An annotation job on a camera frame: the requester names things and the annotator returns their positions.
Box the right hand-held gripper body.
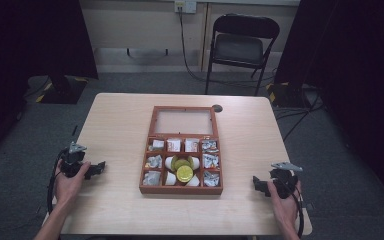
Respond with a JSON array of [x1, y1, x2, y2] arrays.
[[268, 161, 304, 200]]

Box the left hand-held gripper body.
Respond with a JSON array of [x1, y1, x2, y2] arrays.
[[59, 141, 88, 179]]

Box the person's left hand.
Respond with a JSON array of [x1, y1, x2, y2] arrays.
[[53, 159, 92, 208]]

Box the person's right hand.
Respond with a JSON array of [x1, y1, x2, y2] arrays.
[[266, 179, 303, 232]]

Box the silver blue-print sachet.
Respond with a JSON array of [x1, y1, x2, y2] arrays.
[[201, 139, 220, 155], [202, 170, 221, 188], [202, 153, 221, 170]]

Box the striped black stand base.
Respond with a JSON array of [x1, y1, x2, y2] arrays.
[[34, 75, 90, 105], [265, 81, 315, 109]]

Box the white red-print sachet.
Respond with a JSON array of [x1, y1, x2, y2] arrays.
[[166, 137, 182, 154], [183, 137, 200, 154]]

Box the pile of small white cups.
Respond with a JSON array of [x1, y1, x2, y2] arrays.
[[164, 154, 202, 188]]

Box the brown wooden compartment box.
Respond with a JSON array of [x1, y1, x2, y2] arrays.
[[138, 105, 225, 196]]

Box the black curtain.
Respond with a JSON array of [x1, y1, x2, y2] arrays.
[[274, 0, 384, 209], [0, 0, 100, 168]]

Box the black folding chair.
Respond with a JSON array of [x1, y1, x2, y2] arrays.
[[204, 12, 281, 97]]

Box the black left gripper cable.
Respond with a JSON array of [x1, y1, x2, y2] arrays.
[[46, 148, 68, 215]]

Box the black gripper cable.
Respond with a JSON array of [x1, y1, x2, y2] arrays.
[[46, 148, 68, 215], [289, 184, 306, 239]]

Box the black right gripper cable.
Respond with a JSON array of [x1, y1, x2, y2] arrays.
[[289, 184, 306, 239]]

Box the black floor cables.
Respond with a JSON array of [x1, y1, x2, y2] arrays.
[[273, 89, 326, 142]]

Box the black power cable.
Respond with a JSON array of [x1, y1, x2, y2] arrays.
[[178, 11, 214, 84]]

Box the white wall socket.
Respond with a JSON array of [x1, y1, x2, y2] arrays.
[[174, 0, 198, 15]]

